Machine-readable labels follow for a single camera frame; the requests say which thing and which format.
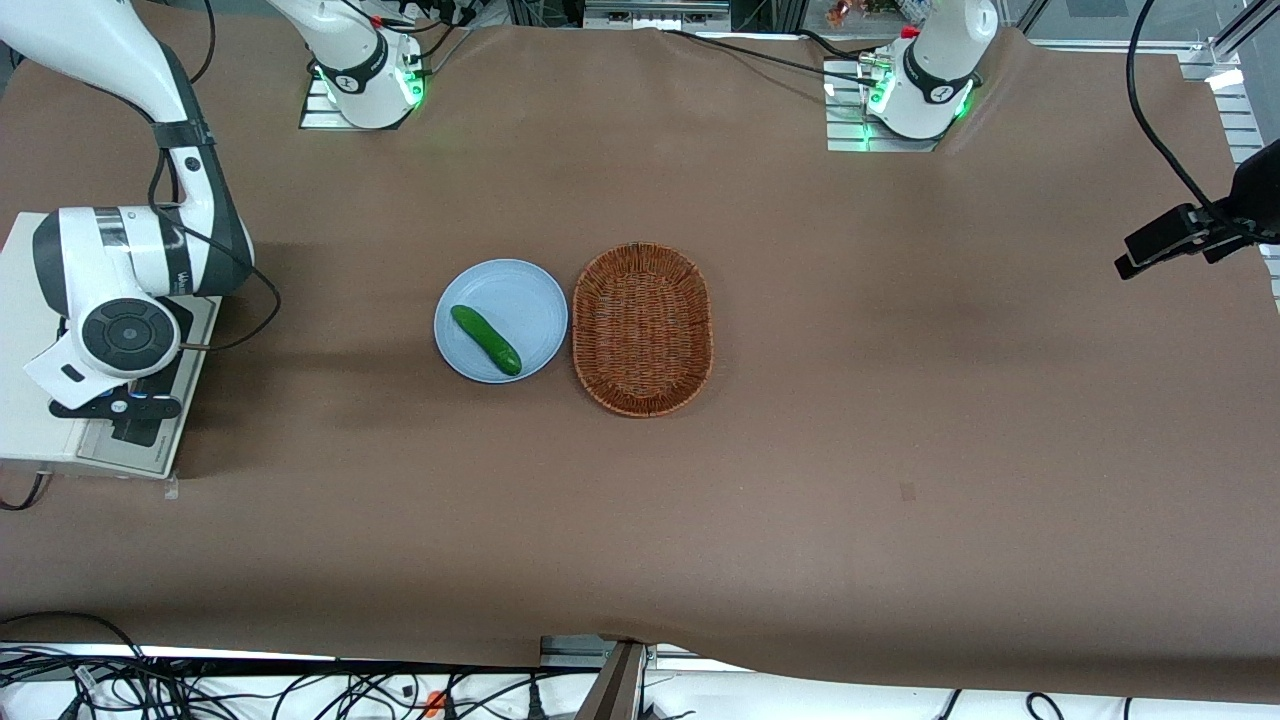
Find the dark metal post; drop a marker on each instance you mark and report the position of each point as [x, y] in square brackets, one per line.
[615, 690]

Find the light blue plate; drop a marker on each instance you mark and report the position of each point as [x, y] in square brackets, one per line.
[520, 300]

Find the brown wicker basket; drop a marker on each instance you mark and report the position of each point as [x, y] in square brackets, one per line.
[642, 330]

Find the aluminium table bracket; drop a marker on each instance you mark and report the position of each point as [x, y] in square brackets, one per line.
[570, 650]

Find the aluminium frame rail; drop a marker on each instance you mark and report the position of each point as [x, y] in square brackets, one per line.
[1240, 110]

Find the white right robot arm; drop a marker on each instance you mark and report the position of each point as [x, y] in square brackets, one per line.
[120, 260]

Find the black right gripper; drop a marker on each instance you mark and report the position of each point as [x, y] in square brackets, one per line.
[137, 427]

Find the clear plastic clip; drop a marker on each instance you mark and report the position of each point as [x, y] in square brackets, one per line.
[171, 489]

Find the green cucumber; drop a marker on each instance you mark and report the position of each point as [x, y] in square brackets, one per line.
[487, 341]

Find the white toaster oven body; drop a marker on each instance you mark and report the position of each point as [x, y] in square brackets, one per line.
[25, 430]

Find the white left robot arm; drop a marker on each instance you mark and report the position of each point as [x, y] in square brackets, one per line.
[935, 70]

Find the brown table cloth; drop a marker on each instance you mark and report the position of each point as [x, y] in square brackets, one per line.
[900, 400]

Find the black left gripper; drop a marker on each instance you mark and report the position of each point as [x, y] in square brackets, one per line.
[1252, 198]

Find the grey metal bar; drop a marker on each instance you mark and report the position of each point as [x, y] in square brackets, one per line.
[650, 15]

